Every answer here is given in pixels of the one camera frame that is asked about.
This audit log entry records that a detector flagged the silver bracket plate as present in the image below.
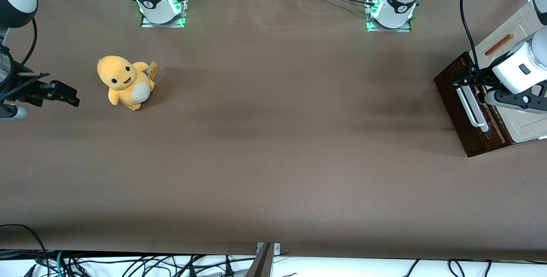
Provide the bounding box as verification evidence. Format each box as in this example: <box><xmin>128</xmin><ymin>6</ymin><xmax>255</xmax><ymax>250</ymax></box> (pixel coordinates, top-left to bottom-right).
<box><xmin>256</xmin><ymin>242</ymin><xmax>281</xmax><ymax>255</ymax></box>

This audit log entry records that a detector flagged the dark wood drawer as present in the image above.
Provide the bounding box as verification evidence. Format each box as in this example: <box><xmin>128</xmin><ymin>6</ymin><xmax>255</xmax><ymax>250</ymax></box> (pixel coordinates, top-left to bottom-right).
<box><xmin>434</xmin><ymin>52</ymin><xmax>514</xmax><ymax>158</ymax></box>

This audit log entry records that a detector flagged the black looped floor cable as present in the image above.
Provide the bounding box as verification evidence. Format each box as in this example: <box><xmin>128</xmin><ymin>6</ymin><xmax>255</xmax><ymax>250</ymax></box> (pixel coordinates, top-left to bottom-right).
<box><xmin>0</xmin><ymin>224</ymin><xmax>51</xmax><ymax>277</ymax></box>

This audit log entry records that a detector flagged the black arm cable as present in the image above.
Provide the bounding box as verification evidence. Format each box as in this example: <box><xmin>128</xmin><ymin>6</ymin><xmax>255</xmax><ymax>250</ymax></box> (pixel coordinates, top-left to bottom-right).
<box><xmin>21</xmin><ymin>18</ymin><xmax>38</xmax><ymax>66</ymax></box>
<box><xmin>460</xmin><ymin>0</ymin><xmax>482</xmax><ymax>72</ymax></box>

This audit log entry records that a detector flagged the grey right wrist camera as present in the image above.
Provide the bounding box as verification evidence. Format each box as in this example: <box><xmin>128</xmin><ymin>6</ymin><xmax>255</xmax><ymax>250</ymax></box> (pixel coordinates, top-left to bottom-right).
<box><xmin>0</xmin><ymin>104</ymin><xmax>29</xmax><ymax>121</ymax></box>

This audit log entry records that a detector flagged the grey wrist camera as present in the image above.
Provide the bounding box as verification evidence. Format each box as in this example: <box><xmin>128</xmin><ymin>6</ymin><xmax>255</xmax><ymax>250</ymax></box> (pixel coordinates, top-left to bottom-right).
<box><xmin>0</xmin><ymin>104</ymin><xmax>29</xmax><ymax>121</ymax></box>
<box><xmin>484</xmin><ymin>81</ymin><xmax>547</xmax><ymax>114</ymax></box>

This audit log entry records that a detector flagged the cream drawer cabinet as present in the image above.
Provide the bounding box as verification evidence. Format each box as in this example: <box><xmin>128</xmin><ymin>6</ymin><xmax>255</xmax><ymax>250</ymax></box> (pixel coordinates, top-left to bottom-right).
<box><xmin>469</xmin><ymin>1</ymin><xmax>547</xmax><ymax>144</ymax></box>

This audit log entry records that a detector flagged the yellow plush toy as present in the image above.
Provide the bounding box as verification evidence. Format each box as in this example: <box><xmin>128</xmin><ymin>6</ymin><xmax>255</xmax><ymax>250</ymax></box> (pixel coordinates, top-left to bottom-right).
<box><xmin>97</xmin><ymin>55</ymin><xmax>156</xmax><ymax>112</ymax></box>

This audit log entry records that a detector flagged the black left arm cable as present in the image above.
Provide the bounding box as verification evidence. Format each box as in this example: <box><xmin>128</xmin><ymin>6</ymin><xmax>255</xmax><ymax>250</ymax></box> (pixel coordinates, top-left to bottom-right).
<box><xmin>460</xmin><ymin>0</ymin><xmax>482</xmax><ymax>72</ymax></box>

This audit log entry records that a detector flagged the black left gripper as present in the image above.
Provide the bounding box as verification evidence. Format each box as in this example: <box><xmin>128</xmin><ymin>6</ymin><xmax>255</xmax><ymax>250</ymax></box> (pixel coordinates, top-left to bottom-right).
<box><xmin>452</xmin><ymin>60</ymin><xmax>501</xmax><ymax>96</ymax></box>

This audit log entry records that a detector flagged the dark mount post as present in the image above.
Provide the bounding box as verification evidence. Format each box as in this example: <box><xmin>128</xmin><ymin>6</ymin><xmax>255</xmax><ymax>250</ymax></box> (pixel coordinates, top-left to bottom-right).
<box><xmin>245</xmin><ymin>243</ymin><xmax>275</xmax><ymax>277</ymax></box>

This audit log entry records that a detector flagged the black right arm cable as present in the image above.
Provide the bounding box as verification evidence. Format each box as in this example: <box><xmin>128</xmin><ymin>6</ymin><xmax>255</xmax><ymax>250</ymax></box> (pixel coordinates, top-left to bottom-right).
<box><xmin>21</xmin><ymin>18</ymin><xmax>38</xmax><ymax>66</ymax></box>

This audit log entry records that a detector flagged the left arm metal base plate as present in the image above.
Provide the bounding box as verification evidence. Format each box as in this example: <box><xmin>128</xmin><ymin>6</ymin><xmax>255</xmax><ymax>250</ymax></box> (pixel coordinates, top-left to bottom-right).
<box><xmin>365</xmin><ymin>0</ymin><xmax>412</xmax><ymax>33</ymax></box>

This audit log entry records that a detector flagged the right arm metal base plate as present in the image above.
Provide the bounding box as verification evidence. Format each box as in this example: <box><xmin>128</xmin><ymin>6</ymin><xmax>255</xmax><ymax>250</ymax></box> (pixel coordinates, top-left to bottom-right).
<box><xmin>141</xmin><ymin>0</ymin><xmax>187</xmax><ymax>29</ymax></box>

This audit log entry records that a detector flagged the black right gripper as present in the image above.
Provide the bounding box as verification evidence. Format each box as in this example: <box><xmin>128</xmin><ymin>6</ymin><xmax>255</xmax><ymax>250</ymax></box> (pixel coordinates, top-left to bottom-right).
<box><xmin>0</xmin><ymin>60</ymin><xmax>81</xmax><ymax>108</ymax></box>

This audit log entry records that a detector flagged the brown wooden drawer handle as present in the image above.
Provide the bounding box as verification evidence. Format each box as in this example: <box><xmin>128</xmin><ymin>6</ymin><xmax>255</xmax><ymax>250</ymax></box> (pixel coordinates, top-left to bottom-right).
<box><xmin>485</xmin><ymin>33</ymin><xmax>515</xmax><ymax>56</ymax></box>

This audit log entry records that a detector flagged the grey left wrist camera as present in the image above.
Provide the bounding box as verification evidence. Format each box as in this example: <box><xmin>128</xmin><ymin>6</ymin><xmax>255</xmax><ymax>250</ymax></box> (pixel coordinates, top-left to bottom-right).
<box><xmin>484</xmin><ymin>81</ymin><xmax>547</xmax><ymax>114</ymax></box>

